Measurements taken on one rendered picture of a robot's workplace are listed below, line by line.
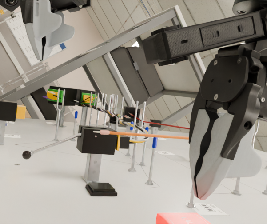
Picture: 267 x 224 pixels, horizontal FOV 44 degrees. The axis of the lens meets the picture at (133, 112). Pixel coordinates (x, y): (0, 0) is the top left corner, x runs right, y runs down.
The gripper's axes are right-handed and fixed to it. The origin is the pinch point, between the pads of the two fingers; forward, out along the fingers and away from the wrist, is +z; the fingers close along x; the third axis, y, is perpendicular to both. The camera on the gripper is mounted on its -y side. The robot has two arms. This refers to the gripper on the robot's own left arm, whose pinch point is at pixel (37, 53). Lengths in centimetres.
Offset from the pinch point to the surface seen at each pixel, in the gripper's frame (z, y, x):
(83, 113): -12, -35, 72
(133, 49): -49, -24, 97
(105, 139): 12.3, 7.2, 9.8
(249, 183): 18.4, 27.1, 36.9
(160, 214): 23.5, 20.5, -3.4
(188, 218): 23.9, 23.2, -2.3
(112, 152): 14.2, 7.7, 11.3
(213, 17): -186, -12, 314
